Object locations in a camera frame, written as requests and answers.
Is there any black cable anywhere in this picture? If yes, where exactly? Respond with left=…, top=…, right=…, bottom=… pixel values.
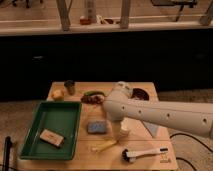
left=169, top=132, right=213, bottom=171

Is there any red object on shelf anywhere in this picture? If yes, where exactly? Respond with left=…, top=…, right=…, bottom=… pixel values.
left=79, top=16, right=92, bottom=25

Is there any dark metal cup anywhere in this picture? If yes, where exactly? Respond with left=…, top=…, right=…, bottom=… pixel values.
left=64, top=80, right=75, bottom=95

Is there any green pepper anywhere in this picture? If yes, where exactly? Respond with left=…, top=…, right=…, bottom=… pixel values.
left=84, top=91, right=105, bottom=96

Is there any yellow stick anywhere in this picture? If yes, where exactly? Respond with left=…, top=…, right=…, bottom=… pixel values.
left=91, top=140, right=117, bottom=153

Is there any white handled dish brush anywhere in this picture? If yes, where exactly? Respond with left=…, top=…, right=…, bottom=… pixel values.
left=122, top=148, right=168, bottom=163

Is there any brown food pile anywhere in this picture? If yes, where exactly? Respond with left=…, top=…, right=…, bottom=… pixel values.
left=81, top=95, right=103, bottom=104

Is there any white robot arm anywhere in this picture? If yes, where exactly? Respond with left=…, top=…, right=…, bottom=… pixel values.
left=103, top=81, right=213, bottom=139

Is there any dark red bowl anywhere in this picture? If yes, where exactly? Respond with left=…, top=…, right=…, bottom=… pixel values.
left=132, top=88, right=149, bottom=100

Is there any blue sponge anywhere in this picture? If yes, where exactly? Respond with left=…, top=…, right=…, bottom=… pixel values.
left=87, top=121, right=107, bottom=134

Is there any black pole at left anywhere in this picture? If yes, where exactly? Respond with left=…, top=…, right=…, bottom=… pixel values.
left=2, top=136, right=12, bottom=171

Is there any wooden block in tray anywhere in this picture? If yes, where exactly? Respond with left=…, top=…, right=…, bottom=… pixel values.
left=40, top=129, right=64, bottom=147

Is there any yellow round fruit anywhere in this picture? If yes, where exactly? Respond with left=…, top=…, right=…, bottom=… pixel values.
left=51, top=89, right=64, bottom=101

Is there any green plastic tray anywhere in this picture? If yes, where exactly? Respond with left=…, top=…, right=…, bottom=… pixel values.
left=20, top=101, right=82, bottom=160

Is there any grey triangular cloth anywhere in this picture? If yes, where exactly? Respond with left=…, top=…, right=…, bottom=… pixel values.
left=144, top=122, right=159, bottom=138

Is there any white cup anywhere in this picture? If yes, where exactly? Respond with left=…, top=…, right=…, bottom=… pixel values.
left=120, top=121, right=130, bottom=136

